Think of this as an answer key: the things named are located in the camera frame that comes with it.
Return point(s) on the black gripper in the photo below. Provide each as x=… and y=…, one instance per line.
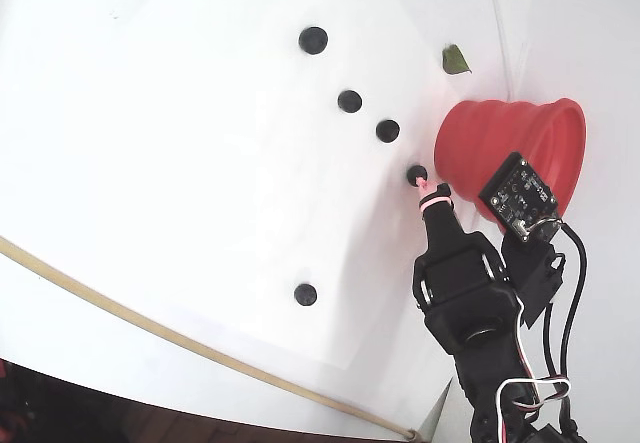
x=452, y=269

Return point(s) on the dark blueberry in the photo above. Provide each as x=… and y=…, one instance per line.
x=414, y=173
x=313, y=40
x=349, y=101
x=305, y=294
x=387, y=131

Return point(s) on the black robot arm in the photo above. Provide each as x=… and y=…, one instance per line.
x=480, y=388

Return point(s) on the red collapsible silicone cup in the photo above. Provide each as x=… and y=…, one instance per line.
x=475, y=133

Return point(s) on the green leaf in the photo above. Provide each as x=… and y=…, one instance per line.
x=454, y=60

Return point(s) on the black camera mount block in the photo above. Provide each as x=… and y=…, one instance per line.
x=535, y=273

